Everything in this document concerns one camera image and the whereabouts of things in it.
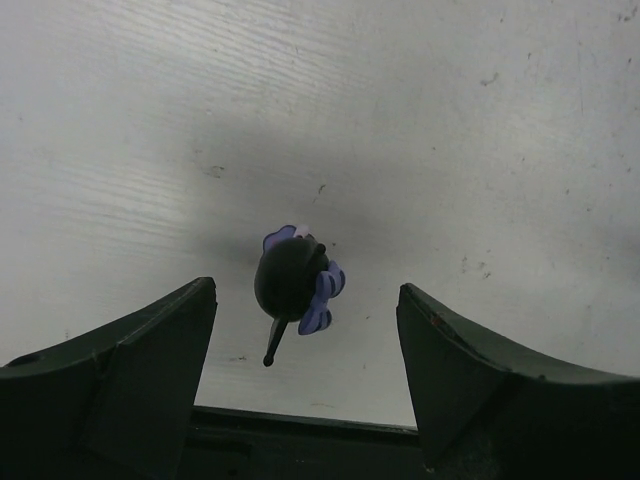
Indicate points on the purple black figurine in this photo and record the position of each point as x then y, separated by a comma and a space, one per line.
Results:
294, 283

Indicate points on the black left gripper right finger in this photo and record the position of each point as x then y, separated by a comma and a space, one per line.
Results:
487, 407

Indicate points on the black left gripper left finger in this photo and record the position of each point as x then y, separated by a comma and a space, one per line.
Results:
113, 403

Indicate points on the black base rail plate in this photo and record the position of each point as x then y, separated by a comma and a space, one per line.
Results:
234, 444

